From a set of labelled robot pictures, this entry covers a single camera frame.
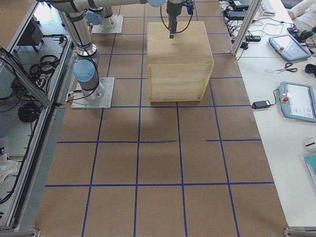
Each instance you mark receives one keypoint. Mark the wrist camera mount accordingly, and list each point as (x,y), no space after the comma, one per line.
(190,6)

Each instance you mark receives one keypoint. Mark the upper teach pendant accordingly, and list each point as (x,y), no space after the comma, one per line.
(289,48)

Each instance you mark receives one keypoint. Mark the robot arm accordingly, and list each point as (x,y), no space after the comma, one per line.
(73,11)
(101,16)

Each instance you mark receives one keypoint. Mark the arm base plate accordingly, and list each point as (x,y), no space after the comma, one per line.
(109,26)
(99,98)

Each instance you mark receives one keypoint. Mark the teach pendant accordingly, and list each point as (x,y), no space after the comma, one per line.
(289,48)
(297,101)

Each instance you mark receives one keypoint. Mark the light wooden drawer cabinet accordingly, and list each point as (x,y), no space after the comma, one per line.
(179,68)

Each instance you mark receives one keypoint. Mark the black power brick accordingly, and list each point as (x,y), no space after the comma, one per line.
(261,104)

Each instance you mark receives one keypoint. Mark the black handled scissors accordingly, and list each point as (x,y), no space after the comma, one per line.
(287,67)

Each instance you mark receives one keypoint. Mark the person in white shirt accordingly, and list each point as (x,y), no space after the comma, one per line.
(304,12)

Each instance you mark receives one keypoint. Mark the black control box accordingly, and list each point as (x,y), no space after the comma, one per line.
(32,36)

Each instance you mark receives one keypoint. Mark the right aluminium frame post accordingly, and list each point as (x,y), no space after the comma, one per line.
(245,25)

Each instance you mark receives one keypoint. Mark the teal notebook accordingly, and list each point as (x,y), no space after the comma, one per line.
(310,161)

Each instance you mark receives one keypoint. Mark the black power adapter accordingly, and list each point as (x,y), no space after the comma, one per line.
(235,15)

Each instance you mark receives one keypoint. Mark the aluminium guard frame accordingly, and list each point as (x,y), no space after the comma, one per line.
(29,81)

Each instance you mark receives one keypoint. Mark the lower teach pendant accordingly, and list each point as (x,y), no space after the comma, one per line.
(297,101)

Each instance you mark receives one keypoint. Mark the black phone device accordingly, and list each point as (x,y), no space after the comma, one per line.
(253,38)

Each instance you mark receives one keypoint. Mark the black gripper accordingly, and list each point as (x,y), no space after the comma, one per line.
(173,9)

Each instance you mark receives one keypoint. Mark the white computer mouse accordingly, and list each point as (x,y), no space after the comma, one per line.
(309,144)

